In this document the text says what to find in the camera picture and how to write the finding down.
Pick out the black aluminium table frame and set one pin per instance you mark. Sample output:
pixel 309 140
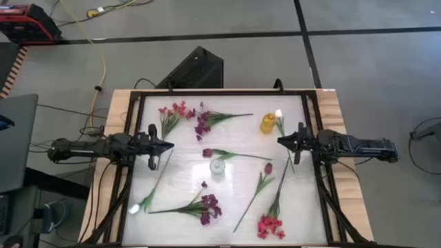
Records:
pixel 224 93

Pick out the yellow embossed glass vase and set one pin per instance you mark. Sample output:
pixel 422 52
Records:
pixel 267 124

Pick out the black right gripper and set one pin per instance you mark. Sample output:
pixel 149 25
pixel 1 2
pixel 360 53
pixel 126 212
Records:
pixel 306 143

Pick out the dark red rose stem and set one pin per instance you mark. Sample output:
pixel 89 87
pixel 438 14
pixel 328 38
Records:
pixel 207 152

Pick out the red flower bunch thin stems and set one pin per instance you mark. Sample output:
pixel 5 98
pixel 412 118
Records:
pixel 179 109
pixel 268 225

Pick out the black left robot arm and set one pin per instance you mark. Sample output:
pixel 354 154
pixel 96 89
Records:
pixel 86 149

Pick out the blue and black device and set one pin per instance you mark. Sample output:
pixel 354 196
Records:
pixel 51 217

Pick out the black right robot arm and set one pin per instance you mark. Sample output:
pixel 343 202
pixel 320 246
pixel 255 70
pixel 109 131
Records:
pixel 355 144

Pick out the red and black generator box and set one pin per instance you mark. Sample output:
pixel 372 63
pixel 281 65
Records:
pixel 24 24

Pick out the white flower with green stem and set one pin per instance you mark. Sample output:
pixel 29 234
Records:
pixel 278 113
pixel 134 208

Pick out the black computer tower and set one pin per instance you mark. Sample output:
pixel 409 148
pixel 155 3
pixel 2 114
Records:
pixel 196 70

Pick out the grey side desk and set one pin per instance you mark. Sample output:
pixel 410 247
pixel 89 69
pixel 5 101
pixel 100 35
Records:
pixel 15 137

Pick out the clear embossed glass vase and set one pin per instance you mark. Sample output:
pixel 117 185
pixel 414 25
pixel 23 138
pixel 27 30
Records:
pixel 217 166

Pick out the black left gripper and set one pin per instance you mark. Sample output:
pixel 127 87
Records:
pixel 151 148

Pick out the red tulip with green stem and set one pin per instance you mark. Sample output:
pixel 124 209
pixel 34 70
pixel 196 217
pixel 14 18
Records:
pixel 268 168

